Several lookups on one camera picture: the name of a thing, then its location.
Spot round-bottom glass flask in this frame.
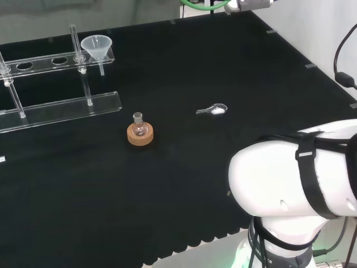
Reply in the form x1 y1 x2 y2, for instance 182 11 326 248
131 112 149 137

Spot clear funnel stand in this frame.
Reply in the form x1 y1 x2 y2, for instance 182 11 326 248
0 24 123 133

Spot black cable with ferrite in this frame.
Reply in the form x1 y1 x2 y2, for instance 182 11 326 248
333 23 357 90

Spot black bench cloth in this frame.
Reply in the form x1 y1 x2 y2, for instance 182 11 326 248
0 9 357 268

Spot glass weighing funnel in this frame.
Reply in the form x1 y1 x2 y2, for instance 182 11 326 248
195 103 228 116

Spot cork ring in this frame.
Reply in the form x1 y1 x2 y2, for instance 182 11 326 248
127 123 155 146

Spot clear plastic funnel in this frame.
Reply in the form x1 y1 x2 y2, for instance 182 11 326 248
80 35 113 76

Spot green cable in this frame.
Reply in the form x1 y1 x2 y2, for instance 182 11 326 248
180 0 232 12

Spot black cable with plug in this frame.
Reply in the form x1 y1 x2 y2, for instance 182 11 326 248
312 217 350 268

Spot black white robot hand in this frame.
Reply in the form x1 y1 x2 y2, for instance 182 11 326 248
224 0 274 13

